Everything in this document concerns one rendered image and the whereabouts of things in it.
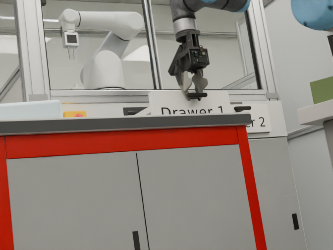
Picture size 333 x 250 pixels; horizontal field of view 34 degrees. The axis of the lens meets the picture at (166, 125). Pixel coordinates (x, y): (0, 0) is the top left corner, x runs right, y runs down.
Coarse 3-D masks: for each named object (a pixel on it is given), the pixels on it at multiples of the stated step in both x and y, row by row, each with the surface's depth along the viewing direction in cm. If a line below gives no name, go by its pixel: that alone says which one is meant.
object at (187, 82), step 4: (184, 72) 170; (184, 76) 170; (184, 80) 170; (188, 80) 168; (184, 84) 170; (188, 84) 168; (180, 88) 170; (184, 88) 169; (188, 88) 168; (184, 92) 169; (188, 92) 170; (188, 100) 170
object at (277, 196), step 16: (256, 144) 206; (272, 144) 210; (256, 160) 204; (272, 160) 208; (288, 160) 212; (256, 176) 203; (272, 176) 206; (288, 176) 210; (272, 192) 204; (288, 192) 208; (272, 208) 203; (288, 208) 206; (272, 224) 201; (288, 224) 205; (272, 240) 200; (288, 240) 203; (304, 240) 207
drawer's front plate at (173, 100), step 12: (156, 96) 166; (168, 96) 168; (180, 96) 170; (216, 96) 177; (228, 96) 179; (156, 108) 165; (168, 108) 167; (180, 108) 169; (192, 108) 171; (204, 108) 173; (216, 108) 176; (228, 108) 178
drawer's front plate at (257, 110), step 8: (240, 104) 205; (248, 104) 206; (256, 104) 208; (264, 104) 210; (232, 112) 202; (240, 112) 204; (256, 112) 207; (264, 112) 209; (256, 120) 207; (264, 120) 208; (248, 128) 204; (256, 128) 206; (264, 128) 207
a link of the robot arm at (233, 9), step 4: (228, 0) 170; (232, 0) 171; (236, 0) 172; (240, 0) 172; (244, 0) 174; (248, 0) 175; (228, 4) 171; (232, 4) 172; (236, 4) 173; (240, 4) 174; (244, 4) 175; (248, 4) 176; (224, 8) 172; (228, 8) 173; (232, 8) 174; (236, 8) 174; (240, 8) 175; (244, 8) 176
